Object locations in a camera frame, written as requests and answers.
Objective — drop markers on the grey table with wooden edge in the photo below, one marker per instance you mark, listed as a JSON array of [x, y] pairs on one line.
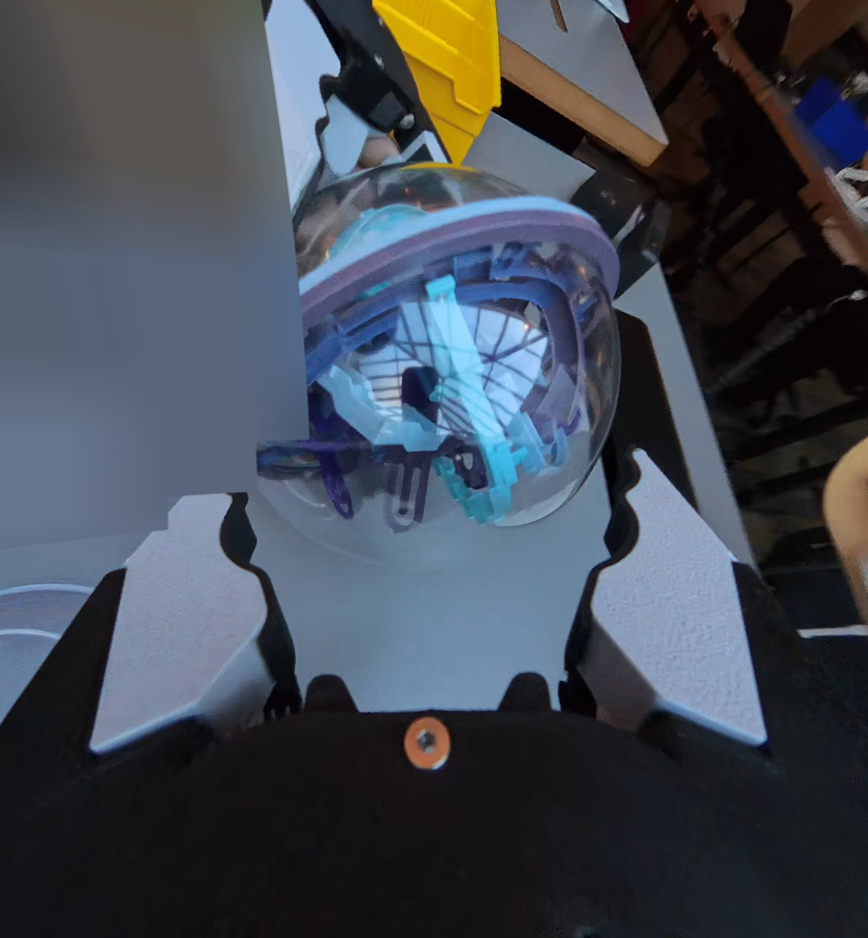
[[573, 73]]

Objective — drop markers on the clear maze ball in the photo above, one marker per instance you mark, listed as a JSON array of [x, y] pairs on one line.
[[478, 352]]

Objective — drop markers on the black box-shaped device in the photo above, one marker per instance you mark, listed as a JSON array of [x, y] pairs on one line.
[[617, 212]]

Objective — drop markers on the yellow plastic bin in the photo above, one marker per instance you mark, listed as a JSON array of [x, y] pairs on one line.
[[449, 66]]

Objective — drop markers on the blue plastic bin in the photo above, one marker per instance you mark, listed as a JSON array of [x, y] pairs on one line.
[[837, 121]]

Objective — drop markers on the clear plastic dish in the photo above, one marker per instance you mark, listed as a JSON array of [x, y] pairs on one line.
[[16, 645]]

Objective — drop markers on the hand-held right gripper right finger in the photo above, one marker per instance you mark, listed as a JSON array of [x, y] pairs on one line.
[[668, 630]]

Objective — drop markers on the curved wooden board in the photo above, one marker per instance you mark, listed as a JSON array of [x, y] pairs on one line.
[[844, 527]]

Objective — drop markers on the wooden workbench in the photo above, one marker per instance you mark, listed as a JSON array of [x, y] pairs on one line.
[[764, 102]]

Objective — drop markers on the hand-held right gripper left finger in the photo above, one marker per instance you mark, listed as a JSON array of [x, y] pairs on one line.
[[185, 645]]

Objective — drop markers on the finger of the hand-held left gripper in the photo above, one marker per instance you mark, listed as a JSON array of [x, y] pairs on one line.
[[342, 135]]

